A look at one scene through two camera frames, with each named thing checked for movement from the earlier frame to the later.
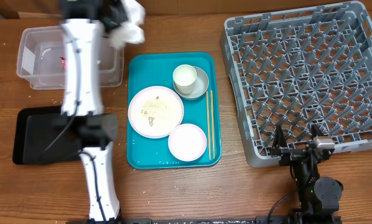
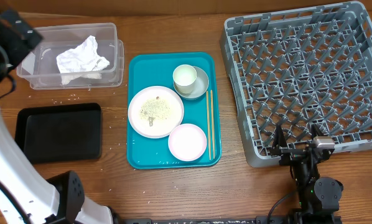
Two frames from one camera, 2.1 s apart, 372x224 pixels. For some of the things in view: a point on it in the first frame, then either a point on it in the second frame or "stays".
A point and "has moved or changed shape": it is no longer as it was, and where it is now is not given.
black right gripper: [292, 155] stays
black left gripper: [121, 14] -> [19, 48]
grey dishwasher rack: [322, 65] stays
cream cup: [184, 77] stays
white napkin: [129, 30] has moved or changed shape
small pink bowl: [187, 142] stays
